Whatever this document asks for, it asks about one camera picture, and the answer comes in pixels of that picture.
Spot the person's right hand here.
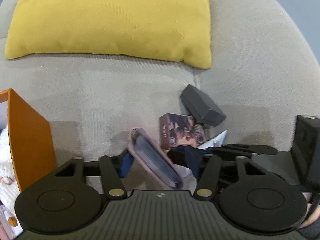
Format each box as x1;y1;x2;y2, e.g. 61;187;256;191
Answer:
299;191;320;240

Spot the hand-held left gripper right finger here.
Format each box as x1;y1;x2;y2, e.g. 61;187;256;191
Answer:
184;145;269;200

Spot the brown picture print box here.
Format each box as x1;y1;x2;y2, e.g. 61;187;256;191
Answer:
159;113;209;151

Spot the orange cardboard box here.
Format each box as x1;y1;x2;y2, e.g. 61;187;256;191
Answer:
0;88;57;193

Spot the dark grey box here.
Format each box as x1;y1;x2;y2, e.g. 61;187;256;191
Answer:
180;84;227;128

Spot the white sheep plush purple bow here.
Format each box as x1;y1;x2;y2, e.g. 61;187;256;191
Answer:
0;127;23;205

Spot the beige fabric sofa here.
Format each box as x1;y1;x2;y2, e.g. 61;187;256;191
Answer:
0;0;320;205

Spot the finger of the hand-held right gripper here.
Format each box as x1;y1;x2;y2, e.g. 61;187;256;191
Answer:
207;144;278;156

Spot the pink notebook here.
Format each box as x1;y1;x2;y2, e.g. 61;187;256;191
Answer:
127;128;184;189

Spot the yellow pillow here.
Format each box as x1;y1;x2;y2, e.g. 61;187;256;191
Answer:
4;0;212;70

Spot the white card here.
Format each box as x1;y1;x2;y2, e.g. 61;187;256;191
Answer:
199;129;228;150

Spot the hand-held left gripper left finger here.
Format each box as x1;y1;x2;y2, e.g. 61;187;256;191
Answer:
54;149;135;200

